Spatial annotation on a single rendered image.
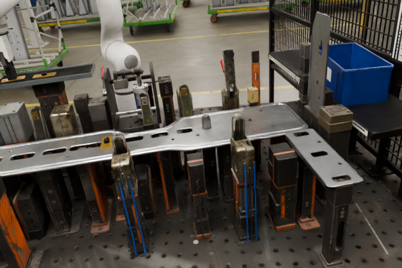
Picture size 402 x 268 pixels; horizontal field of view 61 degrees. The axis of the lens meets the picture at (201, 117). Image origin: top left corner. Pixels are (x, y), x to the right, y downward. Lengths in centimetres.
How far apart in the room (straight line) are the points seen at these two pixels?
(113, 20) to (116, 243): 89
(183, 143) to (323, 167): 43
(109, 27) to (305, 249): 115
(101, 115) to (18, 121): 28
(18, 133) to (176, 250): 68
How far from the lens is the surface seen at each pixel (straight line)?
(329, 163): 101
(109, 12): 155
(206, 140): 111
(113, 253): 123
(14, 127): 136
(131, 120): 139
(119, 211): 135
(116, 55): 156
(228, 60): 129
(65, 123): 131
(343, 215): 103
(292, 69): 161
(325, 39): 117
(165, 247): 120
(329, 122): 114
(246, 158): 99
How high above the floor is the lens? 156
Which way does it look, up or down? 27 degrees down
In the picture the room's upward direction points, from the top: 6 degrees counter-clockwise
